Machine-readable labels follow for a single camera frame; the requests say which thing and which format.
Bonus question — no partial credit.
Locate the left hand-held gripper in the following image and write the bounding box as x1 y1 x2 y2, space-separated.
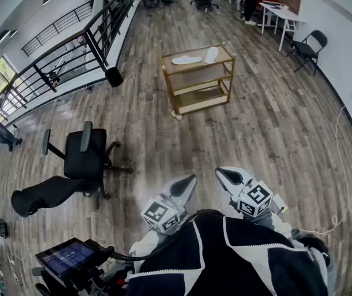
141 174 198 236

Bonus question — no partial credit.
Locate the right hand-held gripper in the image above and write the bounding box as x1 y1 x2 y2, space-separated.
215 166 289 219

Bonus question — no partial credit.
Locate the white slipper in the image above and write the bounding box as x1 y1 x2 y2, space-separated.
205 46 219 65
171 55 202 65

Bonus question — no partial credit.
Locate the person's left forearm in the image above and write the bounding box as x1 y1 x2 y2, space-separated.
128 228 177 259

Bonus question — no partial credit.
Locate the person's right forearm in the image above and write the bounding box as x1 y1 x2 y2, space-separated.
254 210 294 239

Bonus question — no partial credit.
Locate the person's black white jacket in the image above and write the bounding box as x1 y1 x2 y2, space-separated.
125 208 334 296

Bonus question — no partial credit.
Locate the gold three-tier shelf cart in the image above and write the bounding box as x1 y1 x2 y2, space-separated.
157 43 236 116

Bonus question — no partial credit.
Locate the black reclined office chair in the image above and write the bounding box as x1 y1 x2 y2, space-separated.
10 120 134 218

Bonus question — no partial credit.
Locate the black round trash bin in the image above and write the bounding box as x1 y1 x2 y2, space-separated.
104 67 125 88

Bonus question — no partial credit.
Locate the black screen on stand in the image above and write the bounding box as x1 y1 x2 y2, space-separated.
35 237 115 287

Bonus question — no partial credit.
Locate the black folding chair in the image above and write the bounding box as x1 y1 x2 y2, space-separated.
285 30 329 76

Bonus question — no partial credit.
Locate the white folding table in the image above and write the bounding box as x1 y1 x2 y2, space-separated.
258 1 307 52

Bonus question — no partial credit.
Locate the black metal railing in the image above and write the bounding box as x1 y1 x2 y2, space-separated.
0 0 140 123

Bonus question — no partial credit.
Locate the white cable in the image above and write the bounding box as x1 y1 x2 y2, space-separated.
298 104 352 236

